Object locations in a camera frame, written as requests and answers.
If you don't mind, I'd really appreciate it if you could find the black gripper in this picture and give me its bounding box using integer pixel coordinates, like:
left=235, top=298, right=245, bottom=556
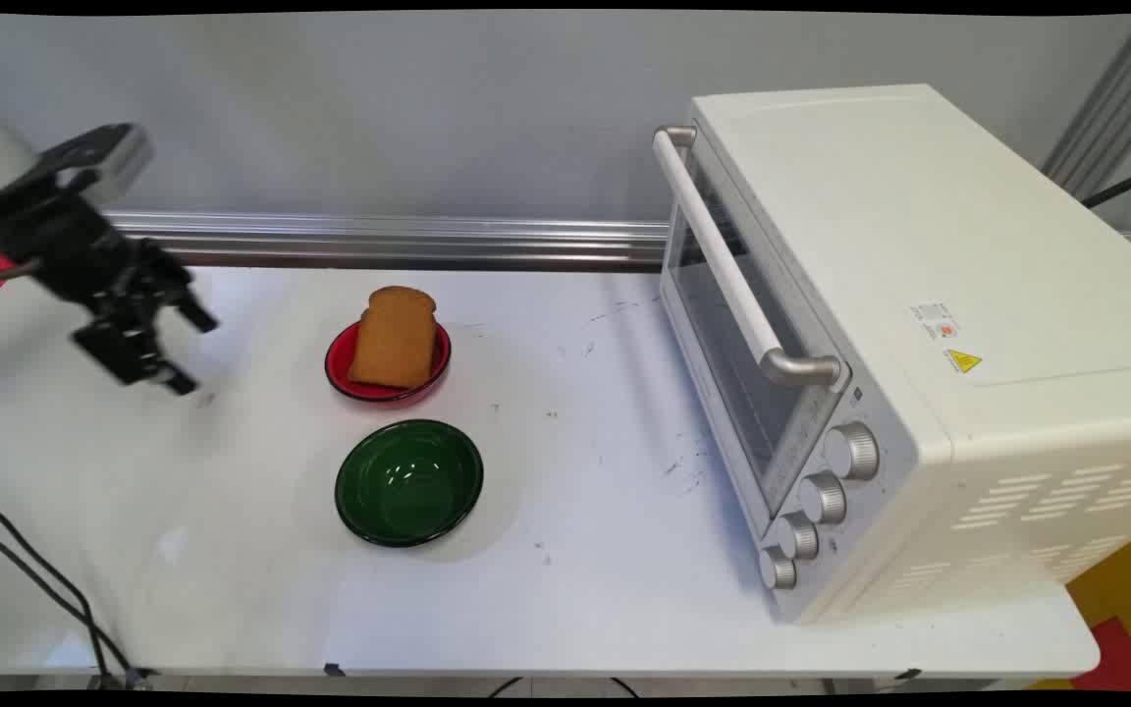
left=0, top=185, right=221, bottom=397

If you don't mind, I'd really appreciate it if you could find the glass oven door with handle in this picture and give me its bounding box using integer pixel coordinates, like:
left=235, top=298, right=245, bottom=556
left=652, top=125, right=853, bottom=519

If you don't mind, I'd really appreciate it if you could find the red bowl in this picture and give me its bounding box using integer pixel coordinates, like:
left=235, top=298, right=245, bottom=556
left=325, top=320, right=453, bottom=408

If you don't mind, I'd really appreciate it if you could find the brown toast slice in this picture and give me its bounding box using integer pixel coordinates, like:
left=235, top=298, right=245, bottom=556
left=348, top=286, right=439, bottom=391

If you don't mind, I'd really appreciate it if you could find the dark green bowl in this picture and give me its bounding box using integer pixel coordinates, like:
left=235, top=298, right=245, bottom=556
left=334, top=419, right=485, bottom=549

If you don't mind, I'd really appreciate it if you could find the small silver oven knob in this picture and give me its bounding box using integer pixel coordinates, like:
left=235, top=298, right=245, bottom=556
left=759, top=548, right=799, bottom=591

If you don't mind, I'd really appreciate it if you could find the large silver oven knob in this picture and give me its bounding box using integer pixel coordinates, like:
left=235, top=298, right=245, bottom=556
left=825, top=422, right=881, bottom=481

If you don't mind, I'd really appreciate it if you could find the white label sticker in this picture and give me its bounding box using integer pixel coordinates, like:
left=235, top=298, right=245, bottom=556
left=909, top=302, right=961, bottom=343

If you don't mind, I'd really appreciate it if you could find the white toaster oven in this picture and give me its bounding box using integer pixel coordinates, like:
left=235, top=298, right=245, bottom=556
left=652, top=83, right=1131, bottom=625

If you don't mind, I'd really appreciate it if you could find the yellow floor mat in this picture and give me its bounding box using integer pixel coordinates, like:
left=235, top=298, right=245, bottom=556
left=1025, top=520, right=1131, bottom=690

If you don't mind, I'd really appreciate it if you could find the red floor mat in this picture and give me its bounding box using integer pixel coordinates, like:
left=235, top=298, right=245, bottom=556
left=1070, top=616, right=1131, bottom=692

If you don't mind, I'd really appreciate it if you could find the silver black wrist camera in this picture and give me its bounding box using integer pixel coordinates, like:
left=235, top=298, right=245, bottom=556
left=33, top=123, right=155, bottom=209

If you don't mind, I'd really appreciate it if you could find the aluminium rail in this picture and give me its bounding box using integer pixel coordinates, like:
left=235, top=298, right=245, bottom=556
left=102, top=210, right=1131, bottom=272

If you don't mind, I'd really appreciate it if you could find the black cable silver connector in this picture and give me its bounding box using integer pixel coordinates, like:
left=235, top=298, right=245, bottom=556
left=0, top=499, right=149, bottom=684

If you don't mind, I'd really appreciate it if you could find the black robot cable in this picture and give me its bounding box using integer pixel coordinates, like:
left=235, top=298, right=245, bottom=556
left=0, top=517, right=115, bottom=686

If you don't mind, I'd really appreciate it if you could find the thin black cable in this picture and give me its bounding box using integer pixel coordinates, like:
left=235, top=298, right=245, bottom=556
left=1080, top=160, right=1131, bottom=209

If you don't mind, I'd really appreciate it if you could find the aluminium frame post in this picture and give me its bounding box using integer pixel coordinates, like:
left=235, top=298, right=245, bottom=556
left=1041, top=14, right=1131, bottom=199

